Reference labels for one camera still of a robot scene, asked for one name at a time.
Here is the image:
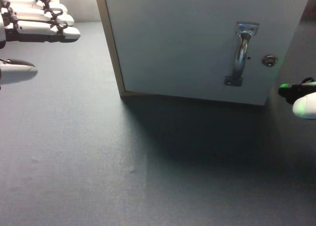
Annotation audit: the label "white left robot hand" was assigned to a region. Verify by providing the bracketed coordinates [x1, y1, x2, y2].
[0, 0, 81, 86]

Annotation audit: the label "white and brown cabinet door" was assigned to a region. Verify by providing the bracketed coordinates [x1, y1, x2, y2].
[103, 0, 311, 106]

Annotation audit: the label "light wooden box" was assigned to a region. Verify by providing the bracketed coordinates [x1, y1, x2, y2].
[93, 0, 173, 99]

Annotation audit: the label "round metal door lock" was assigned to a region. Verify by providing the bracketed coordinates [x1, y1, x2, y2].
[261, 54, 279, 68]

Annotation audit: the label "metal door handle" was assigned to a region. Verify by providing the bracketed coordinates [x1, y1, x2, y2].
[223, 22, 260, 87]

